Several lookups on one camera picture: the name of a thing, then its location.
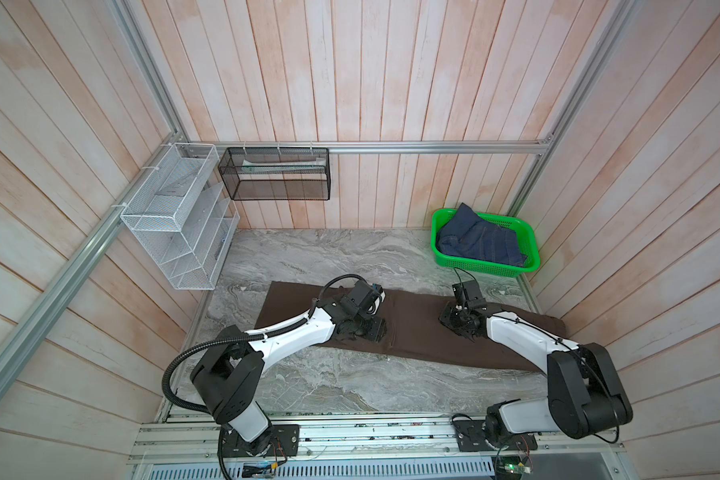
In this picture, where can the aluminium frame rail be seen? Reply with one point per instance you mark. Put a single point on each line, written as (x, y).
(80, 121)
(618, 23)

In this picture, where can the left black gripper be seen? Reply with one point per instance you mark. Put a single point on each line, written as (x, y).
(376, 331)

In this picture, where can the white wire mesh shelf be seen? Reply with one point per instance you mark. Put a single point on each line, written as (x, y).
(181, 218)

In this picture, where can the brown corduroy trousers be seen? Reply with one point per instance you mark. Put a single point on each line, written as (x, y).
(413, 329)

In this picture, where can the blue denim jeans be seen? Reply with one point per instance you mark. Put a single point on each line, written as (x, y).
(467, 235)

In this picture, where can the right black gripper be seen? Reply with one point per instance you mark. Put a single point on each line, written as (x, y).
(443, 317)

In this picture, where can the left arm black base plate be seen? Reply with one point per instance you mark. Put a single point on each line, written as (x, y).
(279, 439)

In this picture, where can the green plastic basket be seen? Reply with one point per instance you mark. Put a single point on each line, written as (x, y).
(526, 240)

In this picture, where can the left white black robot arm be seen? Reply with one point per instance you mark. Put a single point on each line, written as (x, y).
(227, 375)

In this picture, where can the horizontal aluminium wall rail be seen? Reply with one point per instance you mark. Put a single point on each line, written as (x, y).
(534, 147)

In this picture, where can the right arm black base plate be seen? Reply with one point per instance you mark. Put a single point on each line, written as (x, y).
(471, 438)

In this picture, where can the black wire mesh basket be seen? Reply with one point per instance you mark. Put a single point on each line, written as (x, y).
(276, 173)

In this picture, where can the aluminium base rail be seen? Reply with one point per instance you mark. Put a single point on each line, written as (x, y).
(366, 446)

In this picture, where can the left aluminium frame rail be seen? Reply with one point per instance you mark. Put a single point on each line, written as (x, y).
(80, 121)

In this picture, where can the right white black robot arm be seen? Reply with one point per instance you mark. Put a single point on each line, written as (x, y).
(585, 396)

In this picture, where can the right aluminium frame rail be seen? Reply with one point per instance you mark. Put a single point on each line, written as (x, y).
(618, 23)

